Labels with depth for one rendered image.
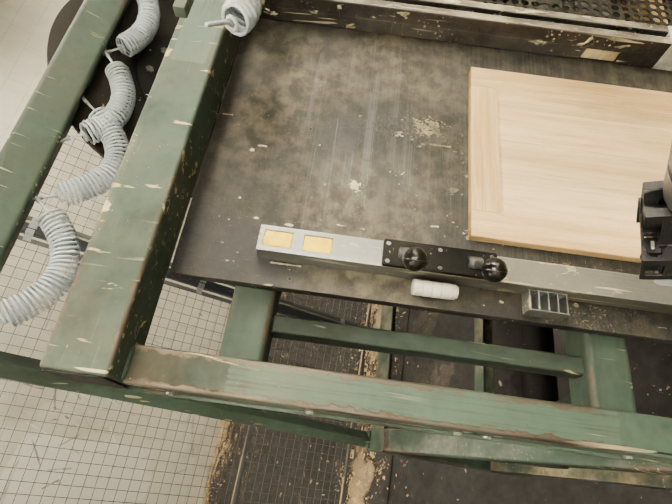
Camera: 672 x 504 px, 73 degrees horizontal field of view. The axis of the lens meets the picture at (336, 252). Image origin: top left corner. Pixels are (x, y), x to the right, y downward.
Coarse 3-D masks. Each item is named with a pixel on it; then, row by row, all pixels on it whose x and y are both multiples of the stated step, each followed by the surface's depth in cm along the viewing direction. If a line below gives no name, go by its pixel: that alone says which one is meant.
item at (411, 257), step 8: (400, 248) 78; (408, 248) 78; (416, 248) 67; (400, 256) 78; (408, 256) 67; (416, 256) 67; (424, 256) 67; (408, 264) 67; (416, 264) 67; (424, 264) 67
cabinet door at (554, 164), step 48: (480, 96) 99; (528, 96) 100; (576, 96) 101; (624, 96) 101; (480, 144) 94; (528, 144) 95; (576, 144) 95; (624, 144) 96; (480, 192) 89; (528, 192) 90; (576, 192) 90; (624, 192) 91; (480, 240) 86; (528, 240) 85; (576, 240) 85; (624, 240) 86
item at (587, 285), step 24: (336, 240) 80; (360, 240) 81; (312, 264) 82; (336, 264) 80; (360, 264) 79; (528, 264) 80; (552, 264) 80; (504, 288) 81; (528, 288) 79; (552, 288) 78; (576, 288) 79; (600, 288) 79; (624, 288) 79; (648, 288) 79
